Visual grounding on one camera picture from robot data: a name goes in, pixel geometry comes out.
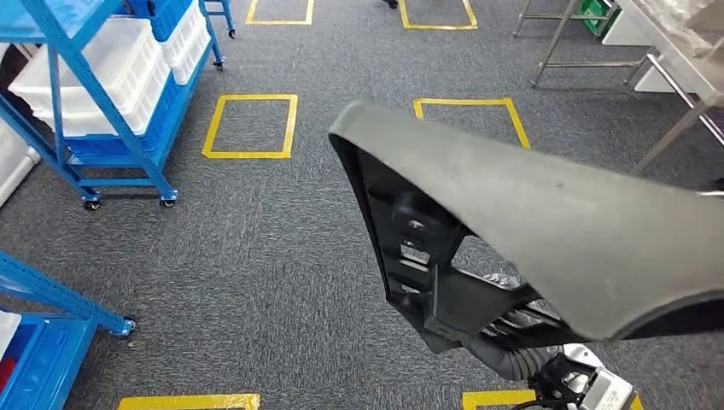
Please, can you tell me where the yellow floor tape square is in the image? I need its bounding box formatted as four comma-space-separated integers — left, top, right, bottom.
117, 393, 261, 410
201, 93, 299, 161

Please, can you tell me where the black camera bracket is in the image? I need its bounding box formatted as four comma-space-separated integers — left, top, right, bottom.
528, 353, 595, 408

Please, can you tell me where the black camera cable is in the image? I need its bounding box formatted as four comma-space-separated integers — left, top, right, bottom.
509, 397, 567, 410

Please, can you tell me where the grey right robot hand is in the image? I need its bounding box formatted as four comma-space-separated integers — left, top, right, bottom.
483, 272, 562, 342

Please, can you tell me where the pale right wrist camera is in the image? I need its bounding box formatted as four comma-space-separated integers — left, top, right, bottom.
579, 367, 634, 410

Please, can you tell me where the blue wheeled shelf cart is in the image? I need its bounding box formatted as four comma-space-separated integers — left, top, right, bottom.
0, 0, 227, 212
202, 0, 237, 41

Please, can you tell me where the blue metal shelf rack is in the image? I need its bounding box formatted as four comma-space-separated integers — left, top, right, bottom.
0, 250, 137, 410

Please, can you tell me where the stainless steel table frame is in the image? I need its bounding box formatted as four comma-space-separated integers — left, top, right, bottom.
513, 0, 651, 90

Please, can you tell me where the white box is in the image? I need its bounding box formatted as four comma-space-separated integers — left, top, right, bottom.
601, 8, 683, 95

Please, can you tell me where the clear plastic wrap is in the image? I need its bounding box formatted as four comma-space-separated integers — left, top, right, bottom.
638, 0, 724, 58

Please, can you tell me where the green plastic crate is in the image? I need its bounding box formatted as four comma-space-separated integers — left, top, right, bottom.
576, 0, 615, 38

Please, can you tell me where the black plastic bumper bracket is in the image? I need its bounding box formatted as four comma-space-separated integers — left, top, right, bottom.
328, 100, 724, 354

